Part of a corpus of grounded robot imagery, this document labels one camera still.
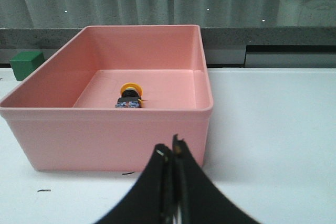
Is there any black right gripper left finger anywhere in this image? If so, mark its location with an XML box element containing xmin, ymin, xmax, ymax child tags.
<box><xmin>97</xmin><ymin>144</ymin><xmax>173</xmax><ymax>223</ymax></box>

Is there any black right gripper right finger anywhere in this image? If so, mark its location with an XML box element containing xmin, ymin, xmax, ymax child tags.
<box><xmin>172</xmin><ymin>134</ymin><xmax>257</xmax><ymax>223</ymax></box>

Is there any yellow push button switch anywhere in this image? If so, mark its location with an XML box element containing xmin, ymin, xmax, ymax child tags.
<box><xmin>115</xmin><ymin>82</ymin><xmax>143</xmax><ymax>109</ymax></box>

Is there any pink plastic bin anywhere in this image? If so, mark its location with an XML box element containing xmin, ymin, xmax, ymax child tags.
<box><xmin>1</xmin><ymin>25</ymin><xmax>213</xmax><ymax>172</ymax></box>

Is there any grey counter shelf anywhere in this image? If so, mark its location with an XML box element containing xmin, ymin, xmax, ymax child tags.
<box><xmin>0</xmin><ymin>0</ymin><xmax>336</xmax><ymax>69</ymax></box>

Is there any green cube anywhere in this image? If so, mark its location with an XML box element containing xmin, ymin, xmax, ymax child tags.
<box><xmin>9</xmin><ymin>51</ymin><xmax>45</xmax><ymax>81</ymax></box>

